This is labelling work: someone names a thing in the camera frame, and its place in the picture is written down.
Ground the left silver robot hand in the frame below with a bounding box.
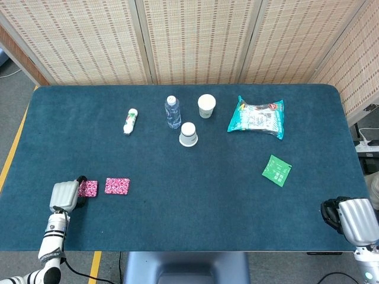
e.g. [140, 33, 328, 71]
[49, 175, 89, 213]

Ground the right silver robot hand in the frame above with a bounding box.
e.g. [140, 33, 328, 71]
[320, 196, 379, 246]

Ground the pink patterned packet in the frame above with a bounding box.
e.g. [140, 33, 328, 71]
[77, 180, 99, 198]
[104, 177, 131, 196]

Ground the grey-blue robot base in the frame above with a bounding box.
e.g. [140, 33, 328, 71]
[123, 251, 251, 284]

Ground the pale plastic bag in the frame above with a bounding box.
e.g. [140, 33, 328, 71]
[364, 174, 379, 208]

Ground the black box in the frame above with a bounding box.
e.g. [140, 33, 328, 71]
[359, 152, 379, 175]

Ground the white power strip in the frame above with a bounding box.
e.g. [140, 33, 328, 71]
[354, 138, 379, 153]

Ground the green square sachet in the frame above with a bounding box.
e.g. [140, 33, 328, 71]
[261, 154, 293, 188]

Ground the small white drink bottle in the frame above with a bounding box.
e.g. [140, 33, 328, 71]
[123, 108, 139, 136]

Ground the dark teal table mat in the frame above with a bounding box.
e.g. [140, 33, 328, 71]
[0, 84, 371, 253]

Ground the clear plastic water bottle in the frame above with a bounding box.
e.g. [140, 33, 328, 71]
[164, 95, 182, 130]

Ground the upturned white paper cup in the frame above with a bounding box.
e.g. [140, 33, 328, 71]
[178, 122, 198, 147]

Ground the teal snack bag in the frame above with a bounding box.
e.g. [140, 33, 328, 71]
[227, 95, 285, 140]

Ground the woven bamboo screen panel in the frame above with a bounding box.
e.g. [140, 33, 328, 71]
[239, 0, 368, 85]
[0, 0, 149, 86]
[136, 0, 261, 86]
[310, 0, 379, 127]

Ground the upright white paper cup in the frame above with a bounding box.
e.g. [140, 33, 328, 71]
[197, 93, 217, 120]

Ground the black floor cable loop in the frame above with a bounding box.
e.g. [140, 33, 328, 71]
[318, 272, 361, 284]

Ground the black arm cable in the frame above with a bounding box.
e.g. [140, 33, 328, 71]
[54, 206, 119, 284]

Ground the white power cable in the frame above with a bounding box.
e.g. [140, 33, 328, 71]
[358, 127, 379, 143]

